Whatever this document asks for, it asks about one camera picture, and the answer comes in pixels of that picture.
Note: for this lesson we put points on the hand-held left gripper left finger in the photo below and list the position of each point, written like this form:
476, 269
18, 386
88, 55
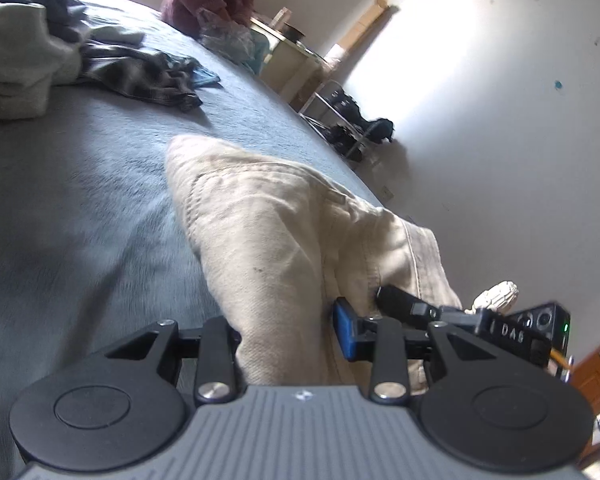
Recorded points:
220, 340

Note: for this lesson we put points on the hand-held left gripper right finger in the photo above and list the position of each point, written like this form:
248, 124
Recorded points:
344, 330

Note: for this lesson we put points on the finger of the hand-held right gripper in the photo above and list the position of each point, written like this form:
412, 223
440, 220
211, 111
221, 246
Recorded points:
397, 300

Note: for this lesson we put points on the beige pants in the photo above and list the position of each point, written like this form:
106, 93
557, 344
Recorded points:
260, 240

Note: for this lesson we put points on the wooden door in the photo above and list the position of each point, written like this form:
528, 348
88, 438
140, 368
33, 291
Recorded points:
597, 370

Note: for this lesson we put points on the shoe rack with shoes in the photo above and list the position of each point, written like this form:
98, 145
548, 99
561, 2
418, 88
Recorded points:
347, 120

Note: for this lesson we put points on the small cream table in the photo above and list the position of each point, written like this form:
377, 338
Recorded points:
290, 70

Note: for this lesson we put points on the small teal cloth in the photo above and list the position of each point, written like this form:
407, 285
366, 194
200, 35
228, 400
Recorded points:
205, 77

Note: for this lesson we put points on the dark plaid shirt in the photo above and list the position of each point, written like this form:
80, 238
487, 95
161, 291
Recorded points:
135, 77

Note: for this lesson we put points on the clear plastic bag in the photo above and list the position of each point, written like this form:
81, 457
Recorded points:
225, 37

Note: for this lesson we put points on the pale green cloth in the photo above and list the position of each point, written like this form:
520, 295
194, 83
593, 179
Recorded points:
117, 36

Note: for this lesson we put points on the cream carved bed post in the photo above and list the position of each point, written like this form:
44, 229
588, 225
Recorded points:
497, 296

